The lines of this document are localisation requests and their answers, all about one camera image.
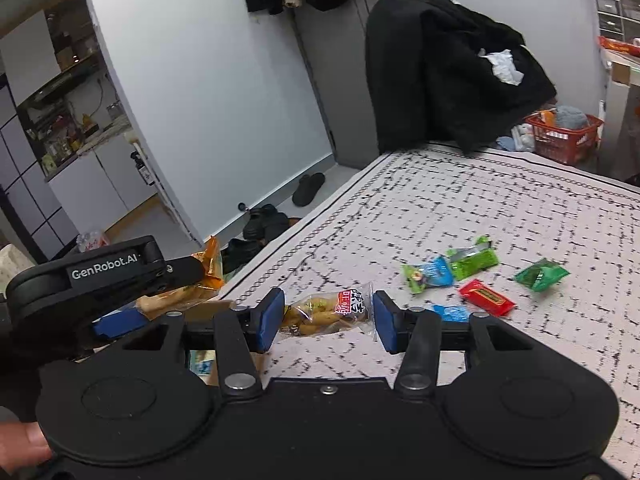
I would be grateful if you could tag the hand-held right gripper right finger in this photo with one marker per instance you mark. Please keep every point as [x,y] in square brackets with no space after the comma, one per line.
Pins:
[387,322]

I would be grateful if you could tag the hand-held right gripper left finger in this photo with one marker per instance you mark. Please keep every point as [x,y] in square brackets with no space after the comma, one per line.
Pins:
[267,320]

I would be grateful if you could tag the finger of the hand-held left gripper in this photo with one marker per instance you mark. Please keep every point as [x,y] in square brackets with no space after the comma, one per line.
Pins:
[182,271]
[117,322]

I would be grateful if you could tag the orange cracker packet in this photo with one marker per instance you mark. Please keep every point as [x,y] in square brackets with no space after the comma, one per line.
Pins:
[165,300]

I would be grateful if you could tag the brown cardboard box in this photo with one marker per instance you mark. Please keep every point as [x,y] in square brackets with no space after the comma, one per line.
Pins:
[256,366]

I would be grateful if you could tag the clear snack packet red label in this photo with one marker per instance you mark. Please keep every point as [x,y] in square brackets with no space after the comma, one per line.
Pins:
[320,315]

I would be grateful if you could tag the blue green snack packet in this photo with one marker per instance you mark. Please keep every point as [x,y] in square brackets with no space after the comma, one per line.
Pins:
[430,272]

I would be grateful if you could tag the small blue snack packet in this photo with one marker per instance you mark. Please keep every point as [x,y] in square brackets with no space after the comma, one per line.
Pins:
[452,312]

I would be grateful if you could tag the light green snack packet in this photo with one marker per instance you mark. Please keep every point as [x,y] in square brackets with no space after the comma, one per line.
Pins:
[475,262]

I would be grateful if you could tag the dark green snack packet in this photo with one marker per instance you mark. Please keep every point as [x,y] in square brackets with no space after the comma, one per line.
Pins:
[542,275]

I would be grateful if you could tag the person's left hand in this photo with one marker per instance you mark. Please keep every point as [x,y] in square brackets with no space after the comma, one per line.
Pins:
[22,445]

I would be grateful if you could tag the dotted tablecloth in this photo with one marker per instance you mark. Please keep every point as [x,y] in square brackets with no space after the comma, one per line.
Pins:
[12,262]

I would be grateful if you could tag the black chunky shoe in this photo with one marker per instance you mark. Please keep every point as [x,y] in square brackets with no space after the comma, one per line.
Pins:
[265,222]
[240,255]

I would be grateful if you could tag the pack of water bottles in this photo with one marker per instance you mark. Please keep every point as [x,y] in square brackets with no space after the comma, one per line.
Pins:
[92,242]

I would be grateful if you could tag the black spray bottle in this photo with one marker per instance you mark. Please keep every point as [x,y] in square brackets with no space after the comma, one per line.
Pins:
[141,170]

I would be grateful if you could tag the white kitchen cabinet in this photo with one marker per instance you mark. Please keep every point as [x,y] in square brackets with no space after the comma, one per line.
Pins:
[95,180]

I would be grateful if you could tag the black slipper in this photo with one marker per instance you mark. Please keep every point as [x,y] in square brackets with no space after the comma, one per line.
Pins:
[308,189]

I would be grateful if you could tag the grey door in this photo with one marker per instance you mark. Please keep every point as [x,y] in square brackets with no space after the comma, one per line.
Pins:
[340,85]

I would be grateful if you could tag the red plastic basket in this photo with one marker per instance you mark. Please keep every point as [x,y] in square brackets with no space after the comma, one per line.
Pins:
[565,142]

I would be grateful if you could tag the black coat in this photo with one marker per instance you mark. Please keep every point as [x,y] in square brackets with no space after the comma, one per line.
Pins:
[425,70]

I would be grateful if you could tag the white cloth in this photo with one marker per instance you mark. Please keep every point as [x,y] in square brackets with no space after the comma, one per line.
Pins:
[502,67]

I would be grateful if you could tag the white desk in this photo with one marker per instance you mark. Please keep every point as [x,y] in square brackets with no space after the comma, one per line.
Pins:
[620,110]

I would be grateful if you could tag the red flat packet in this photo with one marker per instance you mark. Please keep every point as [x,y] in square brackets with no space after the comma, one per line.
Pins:
[620,46]

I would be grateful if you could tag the grey drawer organizer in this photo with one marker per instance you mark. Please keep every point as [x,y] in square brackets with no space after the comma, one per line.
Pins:
[615,10]

